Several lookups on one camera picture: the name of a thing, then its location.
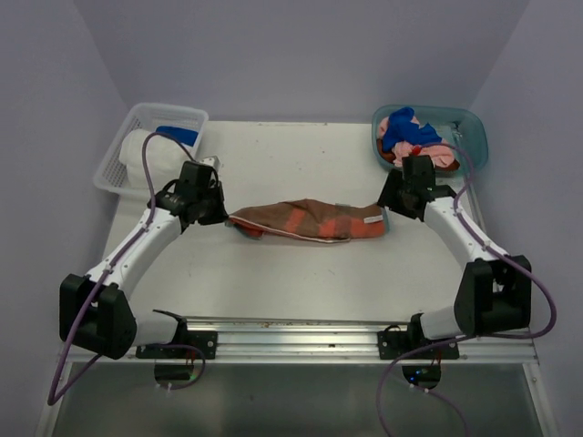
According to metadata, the orange brown patterned towel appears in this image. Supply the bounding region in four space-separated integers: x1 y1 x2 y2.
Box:
226 198 389 244

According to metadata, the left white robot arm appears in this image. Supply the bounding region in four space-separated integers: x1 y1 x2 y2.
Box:
59 157 228 360

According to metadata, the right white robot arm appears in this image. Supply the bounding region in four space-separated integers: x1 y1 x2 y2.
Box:
377 156 532 360

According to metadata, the pink crumpled towel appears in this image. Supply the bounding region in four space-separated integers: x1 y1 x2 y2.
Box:
376 117 459 171

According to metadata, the dark red towel in tub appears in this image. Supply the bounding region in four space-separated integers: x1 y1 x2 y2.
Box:
380 147 460 172

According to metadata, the white rolled towel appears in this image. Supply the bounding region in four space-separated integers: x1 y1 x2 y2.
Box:
118 129 189 190

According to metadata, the blue rolled towel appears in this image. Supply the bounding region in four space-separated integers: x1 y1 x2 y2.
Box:
156 126 199 147

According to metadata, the blue crumpled towel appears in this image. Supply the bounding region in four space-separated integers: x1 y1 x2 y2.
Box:
382 107 442 153

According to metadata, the teal plastic tub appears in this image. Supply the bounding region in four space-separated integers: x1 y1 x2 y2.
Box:
372 105 488 176

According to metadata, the white plastic mesh basket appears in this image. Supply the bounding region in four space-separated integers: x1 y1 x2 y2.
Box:
93 103 209 199

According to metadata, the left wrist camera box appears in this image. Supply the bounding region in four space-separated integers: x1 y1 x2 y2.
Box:
197 156 221 171

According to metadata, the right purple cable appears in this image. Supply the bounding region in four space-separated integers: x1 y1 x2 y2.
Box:
373 141 557 437

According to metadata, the aluminium mounting rail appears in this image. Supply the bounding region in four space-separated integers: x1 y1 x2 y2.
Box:
58 316 538 365

